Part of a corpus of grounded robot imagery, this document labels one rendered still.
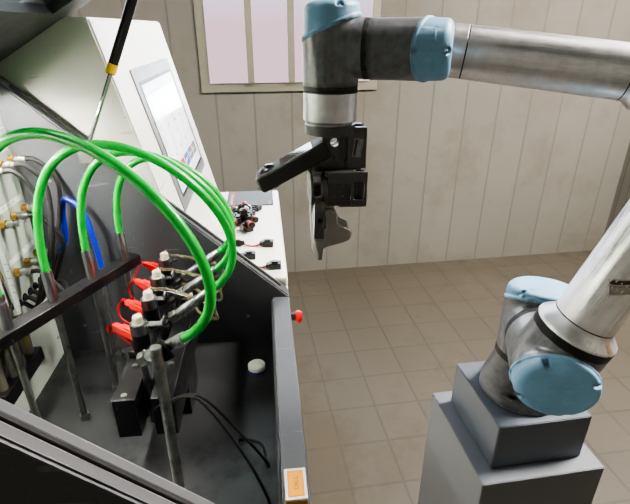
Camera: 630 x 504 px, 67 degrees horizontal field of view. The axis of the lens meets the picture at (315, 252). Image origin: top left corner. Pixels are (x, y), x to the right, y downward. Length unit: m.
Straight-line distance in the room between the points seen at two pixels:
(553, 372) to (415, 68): 0.45
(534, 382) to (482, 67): 0.46
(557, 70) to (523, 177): 2.86
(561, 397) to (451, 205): 2.72
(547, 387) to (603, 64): 0.45
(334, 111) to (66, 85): 0.61
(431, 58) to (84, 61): 0.69
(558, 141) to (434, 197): 0.91
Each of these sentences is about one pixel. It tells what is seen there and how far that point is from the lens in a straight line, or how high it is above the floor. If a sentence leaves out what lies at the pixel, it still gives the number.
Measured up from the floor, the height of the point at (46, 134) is 1.42.
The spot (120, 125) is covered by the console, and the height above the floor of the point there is 1.35.
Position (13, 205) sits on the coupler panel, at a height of 1.22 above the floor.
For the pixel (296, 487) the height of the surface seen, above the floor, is 0.96.
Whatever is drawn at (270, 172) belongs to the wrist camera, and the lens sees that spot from 0.69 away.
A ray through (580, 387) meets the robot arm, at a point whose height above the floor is 1.08.
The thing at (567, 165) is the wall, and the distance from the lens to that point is 3.78.
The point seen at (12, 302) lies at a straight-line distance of 1.04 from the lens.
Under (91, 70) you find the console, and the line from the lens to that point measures 1.09.
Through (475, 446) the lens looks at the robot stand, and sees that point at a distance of 1.04.
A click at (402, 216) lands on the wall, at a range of 3.33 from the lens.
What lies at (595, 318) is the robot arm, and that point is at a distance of 0.75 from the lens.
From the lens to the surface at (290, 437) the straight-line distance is 0.80.
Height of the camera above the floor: 1.53
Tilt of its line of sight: 25 degrees down
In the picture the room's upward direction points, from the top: straight up
